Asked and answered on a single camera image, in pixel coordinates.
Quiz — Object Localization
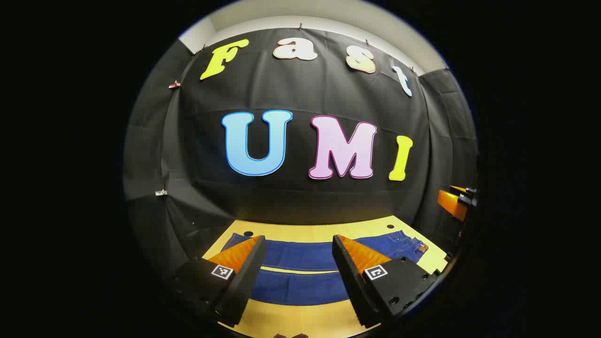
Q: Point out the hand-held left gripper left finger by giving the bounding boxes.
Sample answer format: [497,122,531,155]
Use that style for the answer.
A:
[170,235,268,328]

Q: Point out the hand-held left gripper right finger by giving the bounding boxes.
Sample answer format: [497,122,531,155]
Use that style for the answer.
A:
[331,234,443,329]

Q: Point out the blue jeans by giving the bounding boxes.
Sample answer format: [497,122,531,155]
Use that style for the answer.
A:
[221,230,429,307]

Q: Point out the black backdrop cloth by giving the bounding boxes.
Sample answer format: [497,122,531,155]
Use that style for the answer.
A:
[123,27,479,282]

